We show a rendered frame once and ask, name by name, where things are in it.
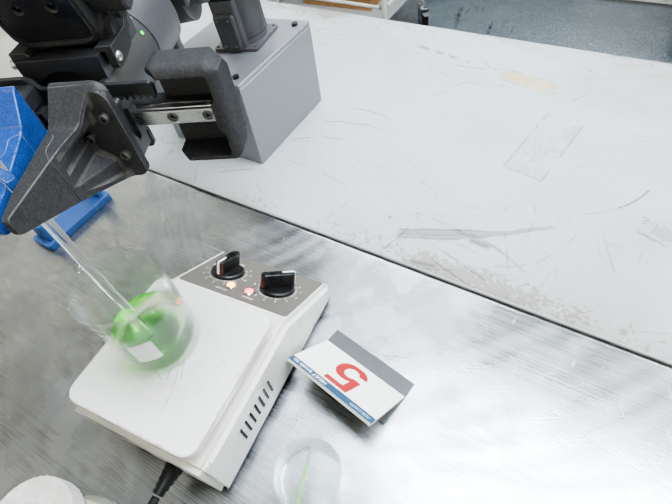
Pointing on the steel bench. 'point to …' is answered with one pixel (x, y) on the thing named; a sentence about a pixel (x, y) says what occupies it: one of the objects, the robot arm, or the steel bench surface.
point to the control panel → (252, 286)
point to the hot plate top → (178, 379)
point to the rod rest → (72, 219)
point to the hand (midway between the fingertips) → (36, 176)
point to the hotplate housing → (273, 373)
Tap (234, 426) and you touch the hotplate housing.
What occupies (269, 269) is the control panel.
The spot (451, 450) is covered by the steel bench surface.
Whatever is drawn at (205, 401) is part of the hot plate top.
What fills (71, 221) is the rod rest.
